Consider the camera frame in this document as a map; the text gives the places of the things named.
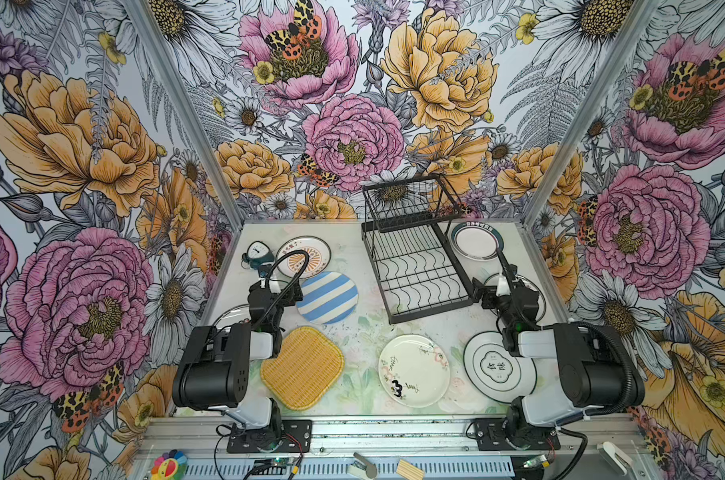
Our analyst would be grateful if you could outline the white floral plate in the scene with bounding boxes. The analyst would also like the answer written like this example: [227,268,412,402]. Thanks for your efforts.
[377,334,451,409]

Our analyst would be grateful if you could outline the yellow woven square plate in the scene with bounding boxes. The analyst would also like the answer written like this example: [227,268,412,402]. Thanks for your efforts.
[260,327,344,411]

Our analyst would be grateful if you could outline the orange sunburst plate right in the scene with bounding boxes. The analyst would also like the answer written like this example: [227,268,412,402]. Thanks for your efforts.
[484,272,548,323]

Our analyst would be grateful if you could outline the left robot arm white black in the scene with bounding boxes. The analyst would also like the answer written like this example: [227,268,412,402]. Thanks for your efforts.
[172,279,304,437]

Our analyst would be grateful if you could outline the white handle object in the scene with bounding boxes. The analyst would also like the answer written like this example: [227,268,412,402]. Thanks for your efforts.
[597,441,634,476]

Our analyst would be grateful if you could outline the black wire dish rack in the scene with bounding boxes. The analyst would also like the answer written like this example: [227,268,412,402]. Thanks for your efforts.
[362,174,472,324]

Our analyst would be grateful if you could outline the aluminium front rail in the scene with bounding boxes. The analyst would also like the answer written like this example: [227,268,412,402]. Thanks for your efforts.
[136,414,647,462]

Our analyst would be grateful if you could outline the colourful round sticker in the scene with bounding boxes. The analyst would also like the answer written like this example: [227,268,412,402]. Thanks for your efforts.
[150,449,188,480]

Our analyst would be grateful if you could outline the small green rimmed plate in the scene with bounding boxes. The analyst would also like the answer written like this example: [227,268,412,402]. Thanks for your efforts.
[450,221,504,261]

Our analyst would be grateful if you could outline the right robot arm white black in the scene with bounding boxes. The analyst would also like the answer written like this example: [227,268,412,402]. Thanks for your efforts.
[463,274,645,442]

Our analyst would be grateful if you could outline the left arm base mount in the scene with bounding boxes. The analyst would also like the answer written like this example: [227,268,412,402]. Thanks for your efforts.
[226,419,314,454]

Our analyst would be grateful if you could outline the grey clip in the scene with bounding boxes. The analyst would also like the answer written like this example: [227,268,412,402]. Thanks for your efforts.
[348,453,378,480]

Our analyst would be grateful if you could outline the orange sunburst plate left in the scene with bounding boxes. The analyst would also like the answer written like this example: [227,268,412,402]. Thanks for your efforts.
[278,236,332,279]

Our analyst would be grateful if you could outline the white plate red characters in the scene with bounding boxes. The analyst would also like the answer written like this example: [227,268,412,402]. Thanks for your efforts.
[212,304,250,330]

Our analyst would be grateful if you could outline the small teal cup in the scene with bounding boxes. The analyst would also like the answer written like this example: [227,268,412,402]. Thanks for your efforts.
[242,240,276,270]

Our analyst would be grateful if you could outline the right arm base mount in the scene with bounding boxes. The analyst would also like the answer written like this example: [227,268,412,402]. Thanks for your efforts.
[465,418,560,451]

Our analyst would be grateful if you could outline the orange sunburst plate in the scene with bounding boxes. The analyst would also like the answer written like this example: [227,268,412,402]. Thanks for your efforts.
[278,236,332,279]
[484,272,548,323]

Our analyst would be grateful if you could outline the blue white striped plate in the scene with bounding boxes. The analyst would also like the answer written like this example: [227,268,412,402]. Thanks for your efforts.
[296,271,360,325]

